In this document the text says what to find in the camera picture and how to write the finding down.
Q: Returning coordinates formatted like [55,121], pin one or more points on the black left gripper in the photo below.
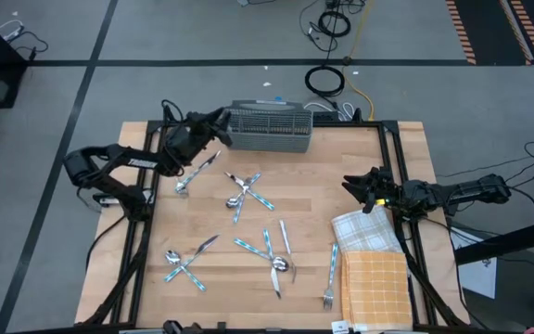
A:
[193,137]

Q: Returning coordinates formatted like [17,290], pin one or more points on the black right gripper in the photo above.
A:
[383,188]

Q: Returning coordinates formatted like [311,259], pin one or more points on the grey mesh cutlery basket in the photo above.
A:
[269,134]

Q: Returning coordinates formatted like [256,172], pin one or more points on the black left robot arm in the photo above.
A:
[142,162]

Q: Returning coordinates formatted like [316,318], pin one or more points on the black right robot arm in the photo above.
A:
[475,190]

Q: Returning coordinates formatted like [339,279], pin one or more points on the white plaid cloth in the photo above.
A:
[364,229]

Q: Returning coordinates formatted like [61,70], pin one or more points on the black power box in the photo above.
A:
[325,117]

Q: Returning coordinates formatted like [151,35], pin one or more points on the orange plaid cloth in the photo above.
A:
[376,292]

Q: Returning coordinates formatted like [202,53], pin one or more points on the black floor plug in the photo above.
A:
[347,60]

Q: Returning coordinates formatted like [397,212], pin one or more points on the white label card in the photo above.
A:
[340,327]

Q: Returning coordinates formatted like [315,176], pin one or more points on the white paper sheet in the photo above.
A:
[478,278]

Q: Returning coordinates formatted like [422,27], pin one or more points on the black bar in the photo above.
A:
[503,243]

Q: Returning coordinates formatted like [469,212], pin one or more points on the black device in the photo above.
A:
[174,328]

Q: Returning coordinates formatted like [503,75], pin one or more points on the black table frame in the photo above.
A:
[369,124]

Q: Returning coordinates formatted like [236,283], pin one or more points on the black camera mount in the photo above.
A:
[221,327]

